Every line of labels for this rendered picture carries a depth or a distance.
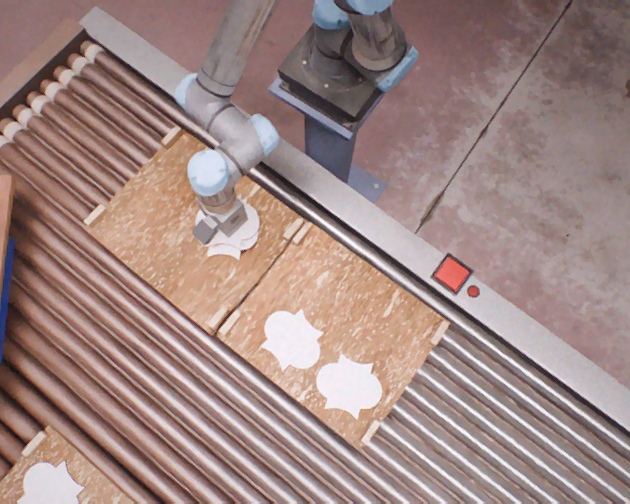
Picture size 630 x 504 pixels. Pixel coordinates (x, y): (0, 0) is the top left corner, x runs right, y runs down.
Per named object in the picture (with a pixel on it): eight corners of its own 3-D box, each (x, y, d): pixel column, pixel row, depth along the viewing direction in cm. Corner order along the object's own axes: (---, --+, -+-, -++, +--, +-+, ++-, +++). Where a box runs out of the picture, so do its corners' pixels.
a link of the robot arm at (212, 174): (239, 164, 104) (204, 195, 102) (245, 187, 115) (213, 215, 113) (210, 136, 105) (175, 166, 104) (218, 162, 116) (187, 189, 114)
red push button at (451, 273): (447, 258, 138) (449, 256, 137) (468, 273, 137) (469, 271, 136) (433, 277, 137) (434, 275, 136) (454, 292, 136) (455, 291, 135)
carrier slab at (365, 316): (309, 223, 140) (309, 220, 138) (448, 323, 133) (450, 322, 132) (217, 337, 131) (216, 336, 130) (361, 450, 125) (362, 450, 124)
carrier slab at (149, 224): (182, 129, 146) (181, 126, 145) (306, 223, 140) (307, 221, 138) (85, 230, 138) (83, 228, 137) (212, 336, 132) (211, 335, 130)
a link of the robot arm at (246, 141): (242, 93, 110) (199, 129, 108) (282, 131, 108) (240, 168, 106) (245, 113, 118) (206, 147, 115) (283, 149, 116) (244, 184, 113)
